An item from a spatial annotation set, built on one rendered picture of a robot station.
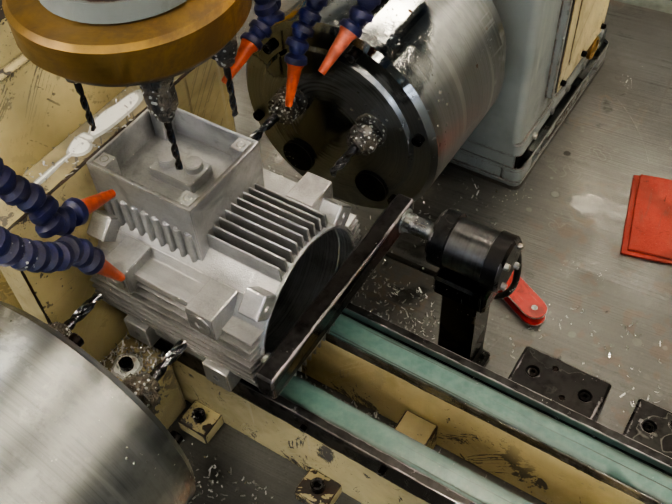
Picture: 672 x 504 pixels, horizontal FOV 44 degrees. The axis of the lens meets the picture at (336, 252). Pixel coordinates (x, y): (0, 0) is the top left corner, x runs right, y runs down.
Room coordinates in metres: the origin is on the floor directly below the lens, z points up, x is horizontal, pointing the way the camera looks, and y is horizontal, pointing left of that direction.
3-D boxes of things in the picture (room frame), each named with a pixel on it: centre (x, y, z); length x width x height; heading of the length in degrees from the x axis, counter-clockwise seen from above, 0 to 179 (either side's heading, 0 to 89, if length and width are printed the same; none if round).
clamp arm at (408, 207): (0.49, 0.00, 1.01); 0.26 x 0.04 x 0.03; 145
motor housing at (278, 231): (0.53, 0.11, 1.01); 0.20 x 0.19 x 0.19; 54
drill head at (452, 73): (0.79, -0.08, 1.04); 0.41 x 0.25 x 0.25; 144
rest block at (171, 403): (0.48, 0.23, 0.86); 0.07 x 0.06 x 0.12; 144
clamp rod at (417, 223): (0.55, -0.10, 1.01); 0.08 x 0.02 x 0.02; 55
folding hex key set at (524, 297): (0.61, -0.23, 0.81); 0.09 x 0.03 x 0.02; 27
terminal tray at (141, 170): (0.55, 0.14, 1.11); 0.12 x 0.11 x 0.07; 54
